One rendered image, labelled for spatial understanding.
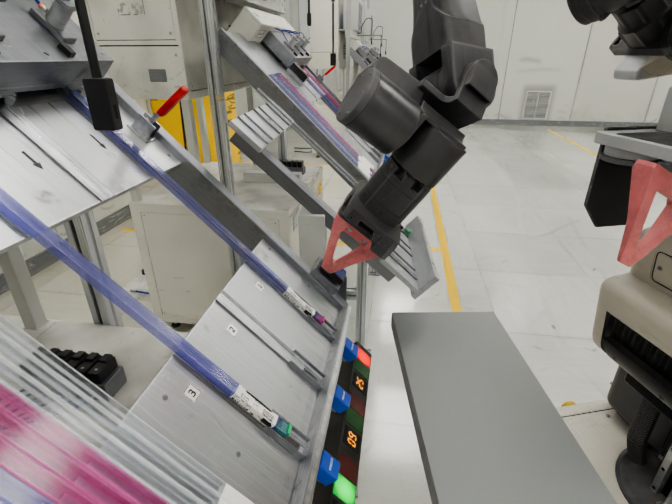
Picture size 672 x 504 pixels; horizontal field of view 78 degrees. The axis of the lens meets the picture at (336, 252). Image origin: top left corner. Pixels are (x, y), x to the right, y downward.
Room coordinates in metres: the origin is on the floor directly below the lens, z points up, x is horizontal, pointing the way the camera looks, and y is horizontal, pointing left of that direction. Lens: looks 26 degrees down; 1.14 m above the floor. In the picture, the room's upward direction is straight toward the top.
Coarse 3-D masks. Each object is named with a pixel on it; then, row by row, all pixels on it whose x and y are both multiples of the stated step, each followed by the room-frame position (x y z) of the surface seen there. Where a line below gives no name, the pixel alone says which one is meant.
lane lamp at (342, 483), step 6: (342, 480) 0.34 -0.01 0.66; (336, 486) 0.33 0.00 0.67; (342, 486) 0.33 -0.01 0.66; (348, 486) 0.34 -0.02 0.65; (354, 486) 0.34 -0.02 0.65; (336, 492) 0.32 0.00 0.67; (342, 492) 0.33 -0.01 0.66; (348, 492) 0.33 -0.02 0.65; (354, 492) 0.33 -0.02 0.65; (342, 498) 0.32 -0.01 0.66; (348, 498) 0.32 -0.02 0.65; (354, 498) 0.33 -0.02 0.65
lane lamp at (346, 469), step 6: (342, 456) 0.37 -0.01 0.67; (342, 462) 0.36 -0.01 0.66; (348, 462) 0.37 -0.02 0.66; (354, 462) 0.37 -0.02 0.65; (342, 468) 0.35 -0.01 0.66; (348, 468) 0.36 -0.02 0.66; (354, 468) 0.37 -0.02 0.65; (342, 474) 0.35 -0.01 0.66; (348, 474) 0.35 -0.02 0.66; (354, 474) 0.36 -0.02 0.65; (354, 480) 0.35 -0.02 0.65
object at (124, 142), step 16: (80, 96) 0.61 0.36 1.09; (128, 144) 0.59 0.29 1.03; (144, 160) 0.59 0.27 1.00; (160, 176) 0.58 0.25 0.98; (176, 192) 0.58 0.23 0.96; (192, 208) 0.58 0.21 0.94; (208, 224) 0.57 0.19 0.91; (224, 240) 0.57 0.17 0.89; (256, 256) 0.58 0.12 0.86; (272, 272) 0.57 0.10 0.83; (320, 320) 0.55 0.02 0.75
